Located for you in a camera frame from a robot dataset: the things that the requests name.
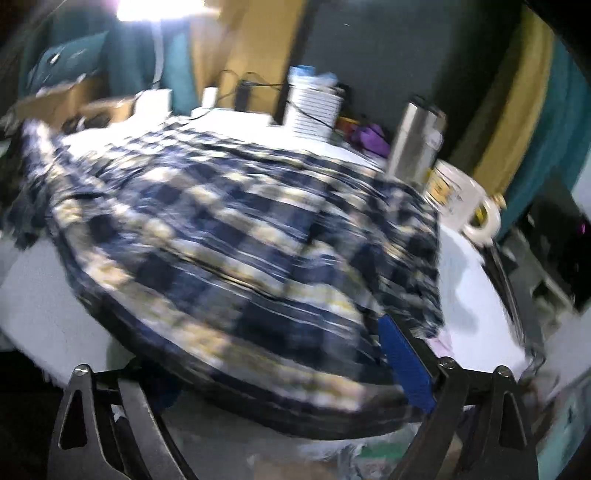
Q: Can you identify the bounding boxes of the round tan box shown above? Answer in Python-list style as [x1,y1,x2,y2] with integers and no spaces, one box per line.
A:
[78,98,136,124]

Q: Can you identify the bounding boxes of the white printed mug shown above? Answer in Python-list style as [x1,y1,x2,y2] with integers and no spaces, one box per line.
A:
[424,161,505,244]

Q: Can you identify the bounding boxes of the blue plaid pants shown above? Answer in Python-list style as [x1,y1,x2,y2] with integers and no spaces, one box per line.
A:
[0,117,446,439]

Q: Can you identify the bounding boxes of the black cable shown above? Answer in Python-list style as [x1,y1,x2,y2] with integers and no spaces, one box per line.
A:
[217,69,338,130]

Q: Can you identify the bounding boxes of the black power adapter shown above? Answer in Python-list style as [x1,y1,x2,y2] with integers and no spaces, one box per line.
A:
[235,80,254,112]

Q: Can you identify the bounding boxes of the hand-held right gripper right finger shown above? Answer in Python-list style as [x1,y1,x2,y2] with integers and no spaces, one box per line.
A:
[378,314,540,480]

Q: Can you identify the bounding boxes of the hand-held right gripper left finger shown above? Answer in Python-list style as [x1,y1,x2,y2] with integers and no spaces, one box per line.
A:
[46,364,197,480]

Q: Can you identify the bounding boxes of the white striped container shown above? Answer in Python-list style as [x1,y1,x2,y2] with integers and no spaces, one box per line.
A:
[283,76,346,140]

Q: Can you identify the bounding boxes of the black strap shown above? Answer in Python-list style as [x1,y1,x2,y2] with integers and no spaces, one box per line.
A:
[68,113,108,129]

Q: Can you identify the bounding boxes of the white desk lamp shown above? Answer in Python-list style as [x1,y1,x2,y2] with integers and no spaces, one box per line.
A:
[115,0,175,117]

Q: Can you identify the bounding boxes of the purple cloth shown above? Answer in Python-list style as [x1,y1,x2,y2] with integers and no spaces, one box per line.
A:
[350,124,392,158]

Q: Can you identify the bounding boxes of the teal box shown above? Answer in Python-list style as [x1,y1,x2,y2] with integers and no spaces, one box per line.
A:
[27,36,110,89]

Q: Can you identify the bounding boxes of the cardboard box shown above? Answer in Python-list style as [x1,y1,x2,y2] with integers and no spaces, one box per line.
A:
[8,78,136,136]

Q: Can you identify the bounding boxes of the stainless steel tumbler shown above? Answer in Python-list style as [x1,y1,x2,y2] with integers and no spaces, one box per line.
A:
[387,96,448,184]

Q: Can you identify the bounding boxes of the blue packet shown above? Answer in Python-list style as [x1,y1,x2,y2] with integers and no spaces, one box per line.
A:
[288,65,340,88]

